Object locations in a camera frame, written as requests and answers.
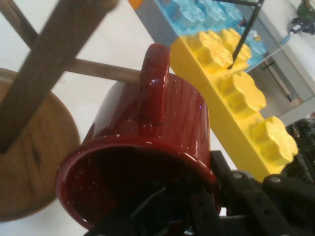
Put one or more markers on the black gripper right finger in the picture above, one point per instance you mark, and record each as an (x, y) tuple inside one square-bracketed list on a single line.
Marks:
[(270, 209)]

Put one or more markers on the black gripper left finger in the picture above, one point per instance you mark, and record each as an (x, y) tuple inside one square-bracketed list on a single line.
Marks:
[(187, 211)]

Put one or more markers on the red speckled mug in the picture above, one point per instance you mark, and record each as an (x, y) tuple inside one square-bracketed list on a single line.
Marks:
[(177, 115)]

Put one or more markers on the dark speckled background object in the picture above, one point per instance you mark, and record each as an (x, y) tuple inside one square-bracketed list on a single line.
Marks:
[(304, 152)]

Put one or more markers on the big yellow toy brick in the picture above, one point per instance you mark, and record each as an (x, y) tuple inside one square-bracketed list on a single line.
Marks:
[(241, 96)]

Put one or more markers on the brown wooden mug tree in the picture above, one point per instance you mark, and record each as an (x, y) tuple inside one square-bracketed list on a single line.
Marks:
[(29, 159)]

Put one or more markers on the black tripod legs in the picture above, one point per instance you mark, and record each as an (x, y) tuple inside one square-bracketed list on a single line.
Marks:
[(243, 37)]

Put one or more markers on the big blue toy brick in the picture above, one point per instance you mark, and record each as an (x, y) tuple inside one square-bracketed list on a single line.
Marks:
[(192, 14)]

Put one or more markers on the green background object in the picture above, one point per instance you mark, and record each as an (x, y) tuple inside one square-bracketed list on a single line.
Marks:
[(306, 14)]

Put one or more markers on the big orange toy brick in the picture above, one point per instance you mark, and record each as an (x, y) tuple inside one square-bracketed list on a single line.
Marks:
[(136, 3)]

